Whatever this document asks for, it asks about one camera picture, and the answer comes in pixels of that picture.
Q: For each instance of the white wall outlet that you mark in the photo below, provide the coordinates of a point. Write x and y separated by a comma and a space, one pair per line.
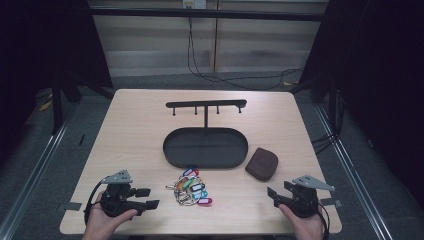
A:
194, 3

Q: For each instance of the person's left hand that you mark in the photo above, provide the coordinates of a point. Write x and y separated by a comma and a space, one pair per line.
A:
100, 226

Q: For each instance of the black metal stand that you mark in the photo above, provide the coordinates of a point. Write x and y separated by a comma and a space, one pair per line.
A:
332, 106
57, 106

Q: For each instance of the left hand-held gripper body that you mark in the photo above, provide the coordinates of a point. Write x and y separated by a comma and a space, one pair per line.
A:
116, 200

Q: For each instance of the black curtain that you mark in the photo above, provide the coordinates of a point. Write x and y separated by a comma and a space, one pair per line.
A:
46, 46
376, 66

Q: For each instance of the black horizontal bar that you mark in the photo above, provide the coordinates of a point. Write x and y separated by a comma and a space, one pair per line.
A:
206, 14

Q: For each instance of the person's right hand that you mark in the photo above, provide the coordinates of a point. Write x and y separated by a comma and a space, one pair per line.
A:
306, 228

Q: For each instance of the key bunch with coloured tags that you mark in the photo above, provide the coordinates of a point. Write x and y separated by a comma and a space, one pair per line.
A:
190, 190

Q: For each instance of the small black tape piece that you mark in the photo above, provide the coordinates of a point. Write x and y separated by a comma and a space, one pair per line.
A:
81, 139

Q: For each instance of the grey tape strip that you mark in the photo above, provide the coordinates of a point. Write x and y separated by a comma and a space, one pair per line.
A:
69, 206
331, 202

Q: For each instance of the brown leather wallet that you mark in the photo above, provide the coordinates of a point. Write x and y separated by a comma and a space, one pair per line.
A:
262, 164

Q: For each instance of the metal floor rail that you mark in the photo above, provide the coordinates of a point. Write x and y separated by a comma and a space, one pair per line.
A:
30, 186
360, 193

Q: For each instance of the black key rack with tray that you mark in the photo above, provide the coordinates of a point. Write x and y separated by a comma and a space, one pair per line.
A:
205, 150

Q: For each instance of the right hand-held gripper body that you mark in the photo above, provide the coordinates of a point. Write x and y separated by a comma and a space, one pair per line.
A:
304, 201

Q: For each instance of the yellow tape piece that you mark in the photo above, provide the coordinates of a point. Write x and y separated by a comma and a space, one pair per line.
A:
45, 106

